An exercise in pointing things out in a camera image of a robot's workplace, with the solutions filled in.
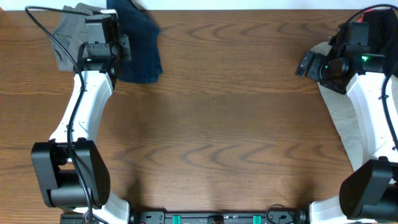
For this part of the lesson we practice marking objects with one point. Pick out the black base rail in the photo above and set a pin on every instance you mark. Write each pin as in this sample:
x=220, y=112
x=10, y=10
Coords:
x=273, y=216

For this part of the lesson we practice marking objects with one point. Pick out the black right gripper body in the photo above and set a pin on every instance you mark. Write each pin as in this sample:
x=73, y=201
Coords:
x=322, y=70

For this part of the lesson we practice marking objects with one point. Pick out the folded grey shorts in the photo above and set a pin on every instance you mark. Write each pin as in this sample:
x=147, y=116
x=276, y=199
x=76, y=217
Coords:
x=71, y=33

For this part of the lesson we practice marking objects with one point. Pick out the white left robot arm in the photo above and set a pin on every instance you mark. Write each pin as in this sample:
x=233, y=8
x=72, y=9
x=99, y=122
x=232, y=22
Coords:
x=71, y=173

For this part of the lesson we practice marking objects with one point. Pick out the khaki beige shorts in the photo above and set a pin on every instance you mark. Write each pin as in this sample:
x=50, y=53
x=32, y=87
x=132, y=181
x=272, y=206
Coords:
x=342, y=118

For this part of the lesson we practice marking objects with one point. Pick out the navy blue shorts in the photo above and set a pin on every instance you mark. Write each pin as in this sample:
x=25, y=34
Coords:
x=144, y=67

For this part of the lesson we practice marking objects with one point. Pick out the black t-shirt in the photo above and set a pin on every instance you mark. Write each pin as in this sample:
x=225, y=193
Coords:
x=382, y=37

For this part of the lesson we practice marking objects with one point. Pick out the red garment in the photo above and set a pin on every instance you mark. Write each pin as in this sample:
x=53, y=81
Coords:
x=361, y=19

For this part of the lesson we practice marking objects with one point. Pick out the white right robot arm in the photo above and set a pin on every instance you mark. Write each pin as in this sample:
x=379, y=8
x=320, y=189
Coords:
x=370, y=193

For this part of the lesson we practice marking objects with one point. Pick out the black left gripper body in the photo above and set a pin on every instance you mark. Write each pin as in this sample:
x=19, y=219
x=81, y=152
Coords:
x=122, y=50

